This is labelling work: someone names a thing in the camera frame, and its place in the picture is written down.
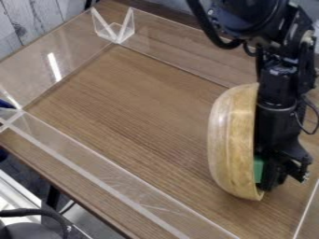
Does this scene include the green rectangular block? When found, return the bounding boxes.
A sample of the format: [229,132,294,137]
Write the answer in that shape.
[253,155,264,184]

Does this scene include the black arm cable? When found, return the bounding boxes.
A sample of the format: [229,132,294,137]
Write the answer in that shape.
[184,0,246,50]

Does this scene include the clear acrylic wall panel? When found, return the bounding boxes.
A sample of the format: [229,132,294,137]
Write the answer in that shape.
[0,97,194,239]

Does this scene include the light wooden bowl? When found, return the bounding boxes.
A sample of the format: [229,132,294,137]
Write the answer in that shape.
[206,83,264,201]

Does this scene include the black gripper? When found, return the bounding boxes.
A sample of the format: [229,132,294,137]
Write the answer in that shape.
[253,103,312,191]

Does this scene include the clear acrylic corner bracket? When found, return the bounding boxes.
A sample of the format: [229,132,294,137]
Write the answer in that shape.
[89,7,134,45]

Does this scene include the black table leg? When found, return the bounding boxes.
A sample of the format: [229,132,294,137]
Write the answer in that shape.
[46,186,61,209]

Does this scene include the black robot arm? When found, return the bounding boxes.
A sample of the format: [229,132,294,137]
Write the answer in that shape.
[208,0,316,190]

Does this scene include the black cable loop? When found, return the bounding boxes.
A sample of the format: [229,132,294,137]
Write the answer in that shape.
[0,207,69,239]

